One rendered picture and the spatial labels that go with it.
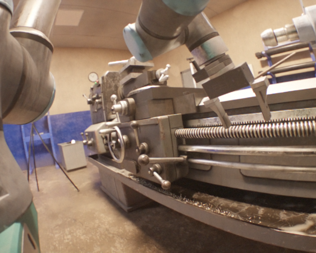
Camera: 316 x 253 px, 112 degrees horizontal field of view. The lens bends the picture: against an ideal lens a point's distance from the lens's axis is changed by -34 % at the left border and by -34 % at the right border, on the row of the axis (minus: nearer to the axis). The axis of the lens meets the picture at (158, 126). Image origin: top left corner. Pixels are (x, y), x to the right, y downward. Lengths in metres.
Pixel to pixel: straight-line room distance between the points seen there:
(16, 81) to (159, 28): 0.23
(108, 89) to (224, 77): 1.29
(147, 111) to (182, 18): 0.49
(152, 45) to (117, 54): 5.47
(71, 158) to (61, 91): 2.18
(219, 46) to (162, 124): 0.38
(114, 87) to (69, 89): 3.41
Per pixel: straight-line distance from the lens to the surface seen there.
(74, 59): 5.27
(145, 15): 0.27
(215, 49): 0.39
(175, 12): 0.24
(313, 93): 0.54
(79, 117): 4.81
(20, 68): 0.27
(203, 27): 0.40
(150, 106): 0.68
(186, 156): 0.67
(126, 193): 1.49
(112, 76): 1.63
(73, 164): 3.44
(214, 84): 0.42
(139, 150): 0.70
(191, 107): 0.68
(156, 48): 0.33
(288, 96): 0.54
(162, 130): 0.64
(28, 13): 0.40
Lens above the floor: 0.79
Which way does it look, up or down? 3 degrees down
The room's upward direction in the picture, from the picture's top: 8 degrees counter-clockwise
